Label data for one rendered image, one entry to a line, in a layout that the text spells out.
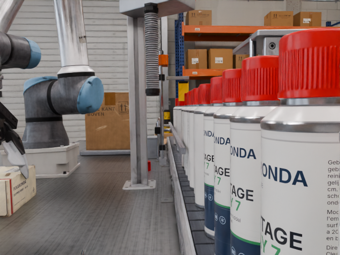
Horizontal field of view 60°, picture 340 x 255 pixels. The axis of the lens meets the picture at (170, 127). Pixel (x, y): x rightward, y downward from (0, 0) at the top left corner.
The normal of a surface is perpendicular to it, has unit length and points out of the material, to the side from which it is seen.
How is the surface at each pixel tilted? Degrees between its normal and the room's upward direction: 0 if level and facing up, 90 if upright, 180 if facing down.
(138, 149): 90
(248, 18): 90
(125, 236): 0
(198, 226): 0
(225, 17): 90
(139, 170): 90
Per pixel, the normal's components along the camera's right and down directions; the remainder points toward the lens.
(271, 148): -0.94, 0.04
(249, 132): -0.64, 0.07
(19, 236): -0.02, -1.00
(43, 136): 0.25, -0.29
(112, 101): 0.04, 0.07
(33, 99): -0.26, 0.05
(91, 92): 0.96, 0.09
